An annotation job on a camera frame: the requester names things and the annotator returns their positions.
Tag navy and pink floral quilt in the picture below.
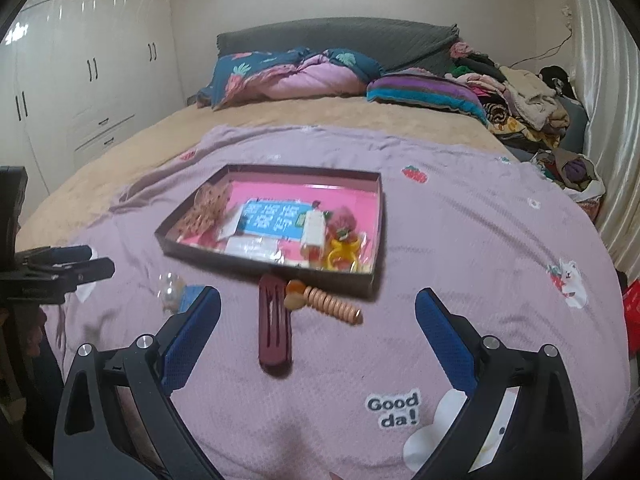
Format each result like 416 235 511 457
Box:
196 47 386 111

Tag grey padded headboard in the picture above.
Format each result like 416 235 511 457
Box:
216 17 460 73

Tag purple printed blanket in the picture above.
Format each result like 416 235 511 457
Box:
37 125 631 480

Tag dark brown box tray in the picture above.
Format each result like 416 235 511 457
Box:
153 162 385 302

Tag orange spiral hair tie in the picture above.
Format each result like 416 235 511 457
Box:
302 285 364 326

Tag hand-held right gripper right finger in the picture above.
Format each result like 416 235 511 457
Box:
415 287 583 480

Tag bag of clothes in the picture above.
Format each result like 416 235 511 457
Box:
530 150 606 206

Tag cream hair claw clip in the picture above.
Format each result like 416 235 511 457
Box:
300 207 328 263

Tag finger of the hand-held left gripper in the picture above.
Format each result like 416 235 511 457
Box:
27 257 116 288
15 244 94 266

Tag amber hair clip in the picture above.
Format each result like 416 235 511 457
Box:
284 280 308 309

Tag white plastic packet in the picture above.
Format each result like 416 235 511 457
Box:
222 237 281 261

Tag beige bed sheet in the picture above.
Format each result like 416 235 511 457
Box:
15 95 521 251

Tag black wall cable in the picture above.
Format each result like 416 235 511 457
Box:
510 7 576 68

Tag white wardrobe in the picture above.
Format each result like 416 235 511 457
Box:
0 0 188 201

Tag shiny cream curtain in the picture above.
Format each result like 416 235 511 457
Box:
565 0 640 281

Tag striped pillow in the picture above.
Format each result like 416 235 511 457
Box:
366 71 488 123

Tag red hair accessory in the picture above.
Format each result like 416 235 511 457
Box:
325 207 358 241

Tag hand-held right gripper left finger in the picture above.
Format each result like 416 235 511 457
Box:
52 285 222 480

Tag pile of clothes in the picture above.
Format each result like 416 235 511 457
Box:
445 40 588 148

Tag beige dotted scrunchie packet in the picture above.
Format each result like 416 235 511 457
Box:
175 182 233 238

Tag clear bead packet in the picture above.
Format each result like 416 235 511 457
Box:
157 271 187 316

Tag maroon hair clip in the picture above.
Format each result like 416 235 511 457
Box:
257 274 294 376

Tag red bag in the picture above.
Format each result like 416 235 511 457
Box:
622 280 640 356

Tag yellow rings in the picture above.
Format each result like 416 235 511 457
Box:
322 232 373 275

